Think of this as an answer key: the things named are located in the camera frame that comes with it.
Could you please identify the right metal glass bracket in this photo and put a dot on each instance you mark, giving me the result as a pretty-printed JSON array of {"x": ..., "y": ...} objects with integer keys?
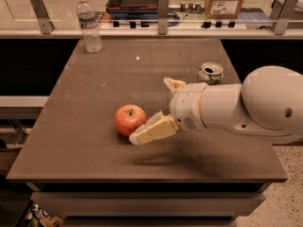
[{"x": 281, "y": 14}]

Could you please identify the red apple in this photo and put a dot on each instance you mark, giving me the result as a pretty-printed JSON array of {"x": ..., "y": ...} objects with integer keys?
[{"x": 128, "y": 118}]

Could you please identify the green white soda can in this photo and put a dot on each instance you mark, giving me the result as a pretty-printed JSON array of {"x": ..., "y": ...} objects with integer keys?
[{"x": 211, "y": 73}]

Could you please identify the metal glass bracket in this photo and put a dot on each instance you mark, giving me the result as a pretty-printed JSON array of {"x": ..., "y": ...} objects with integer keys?
[
  {"x": 45, "y": 24},
  {"x": 281, "y": 14},
  {"x": 163, "y": 10}
]

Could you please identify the cardboard box with label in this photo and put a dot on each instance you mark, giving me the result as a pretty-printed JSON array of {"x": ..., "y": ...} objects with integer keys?
[{"x": 222, "y": 9}]

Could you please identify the left metal glass bracket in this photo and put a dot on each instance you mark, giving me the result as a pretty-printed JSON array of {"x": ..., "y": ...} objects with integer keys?
[{"x": 45, "y": 24}]

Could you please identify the clear plastic water bottle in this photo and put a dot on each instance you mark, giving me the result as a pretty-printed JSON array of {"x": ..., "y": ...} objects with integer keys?
[{"x": 89, "y": 26}]

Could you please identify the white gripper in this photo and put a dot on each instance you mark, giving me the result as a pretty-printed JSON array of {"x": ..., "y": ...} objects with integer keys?
[{"x": 185, "y": 106}]

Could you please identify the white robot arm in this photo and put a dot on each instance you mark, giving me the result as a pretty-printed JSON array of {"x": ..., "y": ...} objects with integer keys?
[{"x": 268, "y": 104}]

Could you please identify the brown table frame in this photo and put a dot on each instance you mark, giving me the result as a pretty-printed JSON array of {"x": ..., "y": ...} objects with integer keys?
[{"x": 149, "y": 209}]

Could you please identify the middle metal glass bracket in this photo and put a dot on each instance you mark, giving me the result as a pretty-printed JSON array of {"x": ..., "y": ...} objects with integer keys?
[{"x": 163, "y": 10}]

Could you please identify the snack bags on lower shelf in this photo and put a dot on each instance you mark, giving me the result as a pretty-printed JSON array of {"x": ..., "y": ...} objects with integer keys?
[{"x": 40, "y": 218}]

